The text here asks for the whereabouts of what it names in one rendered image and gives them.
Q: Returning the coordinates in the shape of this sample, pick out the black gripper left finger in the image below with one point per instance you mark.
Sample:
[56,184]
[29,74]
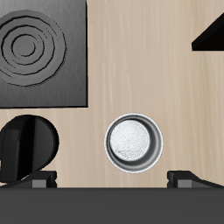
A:
[43,180]

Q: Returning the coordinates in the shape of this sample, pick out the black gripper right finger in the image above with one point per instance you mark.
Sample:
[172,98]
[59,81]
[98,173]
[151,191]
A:
[180,179]

